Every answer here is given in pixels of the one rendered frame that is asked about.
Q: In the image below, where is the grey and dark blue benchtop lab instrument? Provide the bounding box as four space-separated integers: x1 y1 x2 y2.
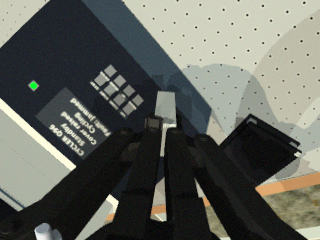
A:
0 0 212 221

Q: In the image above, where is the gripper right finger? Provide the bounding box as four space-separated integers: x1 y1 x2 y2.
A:
162 92 308 240

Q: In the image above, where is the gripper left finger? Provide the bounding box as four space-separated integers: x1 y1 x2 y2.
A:
0 91 166 240

